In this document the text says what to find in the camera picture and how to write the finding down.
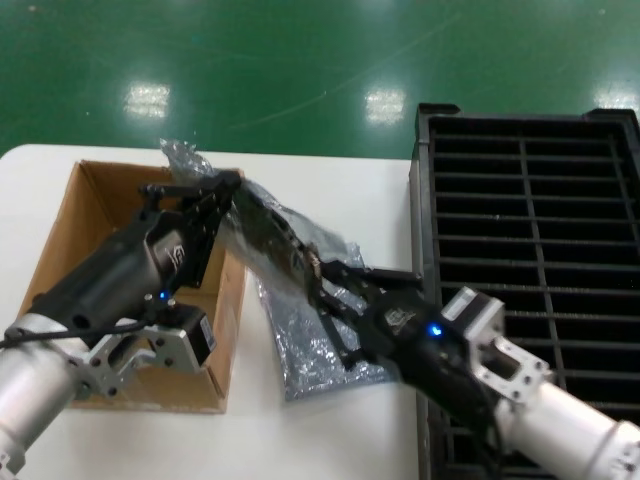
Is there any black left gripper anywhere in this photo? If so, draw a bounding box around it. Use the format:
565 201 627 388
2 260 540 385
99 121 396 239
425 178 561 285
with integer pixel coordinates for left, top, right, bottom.
30 169 247 347

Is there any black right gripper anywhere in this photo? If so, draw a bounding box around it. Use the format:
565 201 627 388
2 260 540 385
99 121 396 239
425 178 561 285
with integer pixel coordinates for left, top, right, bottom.
304 258 497 427

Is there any bagged graphics card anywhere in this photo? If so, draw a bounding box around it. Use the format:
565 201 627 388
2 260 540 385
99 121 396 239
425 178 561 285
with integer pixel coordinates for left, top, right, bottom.
159 139 377 304

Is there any brown cardboard box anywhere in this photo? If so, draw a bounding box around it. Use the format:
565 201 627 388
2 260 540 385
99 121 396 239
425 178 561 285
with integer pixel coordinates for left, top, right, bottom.
14 159 249 415

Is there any black slotted plastic container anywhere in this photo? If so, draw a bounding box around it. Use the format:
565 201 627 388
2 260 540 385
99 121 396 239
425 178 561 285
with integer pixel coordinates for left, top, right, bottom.
408 102 640 480

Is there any silver antistatic plastic bag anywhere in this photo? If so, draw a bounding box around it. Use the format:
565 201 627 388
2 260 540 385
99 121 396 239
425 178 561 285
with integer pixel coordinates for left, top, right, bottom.
255 277 399 404

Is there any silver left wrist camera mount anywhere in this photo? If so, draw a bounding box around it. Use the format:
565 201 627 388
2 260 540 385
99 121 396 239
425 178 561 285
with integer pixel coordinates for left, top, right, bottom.
73 298 218 400

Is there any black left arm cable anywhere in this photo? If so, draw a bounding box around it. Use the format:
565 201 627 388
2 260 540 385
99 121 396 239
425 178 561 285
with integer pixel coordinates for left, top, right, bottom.
0 318 152 352

